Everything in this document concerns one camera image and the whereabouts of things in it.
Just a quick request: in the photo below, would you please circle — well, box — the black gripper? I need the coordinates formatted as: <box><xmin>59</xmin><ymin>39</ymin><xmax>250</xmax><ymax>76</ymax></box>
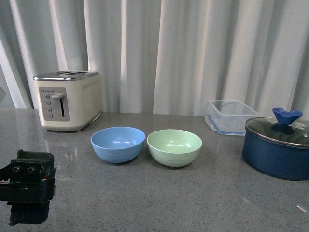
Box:
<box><xmin>0</xmin><ymin>149</ymin><xmax>56</xmax><ymax>226</ymax></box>

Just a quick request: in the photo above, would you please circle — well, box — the green plastic bowl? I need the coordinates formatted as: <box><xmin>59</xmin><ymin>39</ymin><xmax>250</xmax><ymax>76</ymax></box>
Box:
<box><xmin>147</xmin><ymin>129</ymin><xmax>202</xmax><ymax>167</ymax></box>

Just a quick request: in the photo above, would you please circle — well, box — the blue plastic bowl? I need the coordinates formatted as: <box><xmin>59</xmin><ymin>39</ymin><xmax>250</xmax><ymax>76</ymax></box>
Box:
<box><xmin>90</xmin><ymin>127</ymin><xmax>145</xmax><ymax>163</ymax></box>

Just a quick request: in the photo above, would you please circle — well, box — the cream two-slot toaster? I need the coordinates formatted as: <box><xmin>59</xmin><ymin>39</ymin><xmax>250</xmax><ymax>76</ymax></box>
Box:
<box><xmin>33</xmin><ymin>70</ymin><xmax>102</xmax><ymax>131</ymax></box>

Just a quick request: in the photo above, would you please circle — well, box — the white pleated curtain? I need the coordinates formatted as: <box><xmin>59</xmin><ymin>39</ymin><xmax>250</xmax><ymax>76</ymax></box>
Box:
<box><xmin>0</xmin><ymin>0</ymin><xmax>309</xmax><ymax>120</ymax></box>

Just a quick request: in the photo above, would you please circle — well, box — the clear plastic food container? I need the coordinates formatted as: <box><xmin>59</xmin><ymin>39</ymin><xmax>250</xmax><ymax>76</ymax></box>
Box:
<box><xmin>205</xmin><ymin>100</ymin><xmax>258</xmax><ymax>136</ymax></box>

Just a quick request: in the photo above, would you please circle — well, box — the blue cooking pot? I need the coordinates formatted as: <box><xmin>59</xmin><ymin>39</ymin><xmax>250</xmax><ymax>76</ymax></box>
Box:
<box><xmin>242</xmin><ymin>131</ymin><xmax>309</xmax><ymax>181</ymax></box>

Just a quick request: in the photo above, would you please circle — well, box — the glass pot lid blue knob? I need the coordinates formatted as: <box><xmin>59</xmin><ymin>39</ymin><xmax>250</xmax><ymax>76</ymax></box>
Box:
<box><xmin>245</xmin><ymin>107</ymin><xmax>309</xmax><ymax>147</ymax></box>

